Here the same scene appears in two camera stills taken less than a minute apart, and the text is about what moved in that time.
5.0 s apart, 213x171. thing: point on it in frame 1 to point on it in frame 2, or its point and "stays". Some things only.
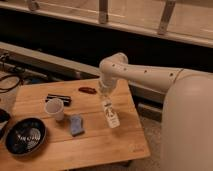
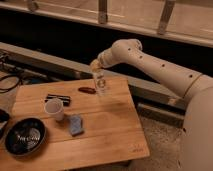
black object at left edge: x=4 y=118 stays
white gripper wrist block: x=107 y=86 to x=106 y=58
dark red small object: x=87 y=90 stays
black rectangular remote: x=66 y=99 stays
